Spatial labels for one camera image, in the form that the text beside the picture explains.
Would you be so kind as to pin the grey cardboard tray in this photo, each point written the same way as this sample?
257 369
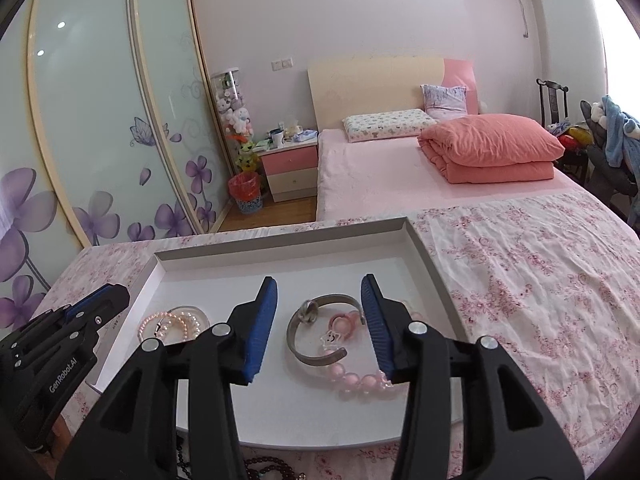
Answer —
320 270

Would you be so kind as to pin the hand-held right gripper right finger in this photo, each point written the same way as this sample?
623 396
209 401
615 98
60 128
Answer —
377 330

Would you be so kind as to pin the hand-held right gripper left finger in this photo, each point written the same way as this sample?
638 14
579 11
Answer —
260 330

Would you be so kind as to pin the blue cloth on nightstand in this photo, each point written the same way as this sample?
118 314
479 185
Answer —
302 136

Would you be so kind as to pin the pink bed mattress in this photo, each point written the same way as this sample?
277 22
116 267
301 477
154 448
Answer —
375 175

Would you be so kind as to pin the silver cuff bangle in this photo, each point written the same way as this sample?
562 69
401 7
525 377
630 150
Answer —
295 347

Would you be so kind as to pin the plush toy display tube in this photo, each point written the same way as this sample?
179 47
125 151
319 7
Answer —
232 115

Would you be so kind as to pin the folded salmon quilt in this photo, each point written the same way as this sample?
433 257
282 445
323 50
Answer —
495 147

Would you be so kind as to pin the red lined waste basket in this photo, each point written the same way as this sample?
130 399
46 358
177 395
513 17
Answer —
245 192

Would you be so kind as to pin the colourful plush toys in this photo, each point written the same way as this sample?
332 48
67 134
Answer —
575 135

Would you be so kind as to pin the beige and pink headboard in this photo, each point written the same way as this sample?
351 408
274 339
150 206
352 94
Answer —
365 90

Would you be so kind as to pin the lilac cushion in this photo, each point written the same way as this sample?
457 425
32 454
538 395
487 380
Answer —
445 100

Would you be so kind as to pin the pink floral tablecloth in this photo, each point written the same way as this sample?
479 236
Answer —
525 285

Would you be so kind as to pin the sliding wardrobe with purple flowers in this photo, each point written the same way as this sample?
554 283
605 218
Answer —
100 135

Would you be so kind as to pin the printed white pillow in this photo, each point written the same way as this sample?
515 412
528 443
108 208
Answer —
387 125

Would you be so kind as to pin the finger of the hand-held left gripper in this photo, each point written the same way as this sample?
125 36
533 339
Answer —
110 310
92 301

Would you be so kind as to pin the grey office chair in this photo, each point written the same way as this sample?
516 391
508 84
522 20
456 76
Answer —
610 180

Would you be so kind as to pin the dark wooden chair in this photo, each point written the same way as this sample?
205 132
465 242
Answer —
552 102

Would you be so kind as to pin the white wall socket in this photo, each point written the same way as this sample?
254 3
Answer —
281 64

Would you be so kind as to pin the air conditioner pipe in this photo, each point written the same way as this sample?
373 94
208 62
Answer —
525 10

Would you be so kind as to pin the pink and beige nightstand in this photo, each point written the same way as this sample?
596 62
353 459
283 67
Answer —
290 172

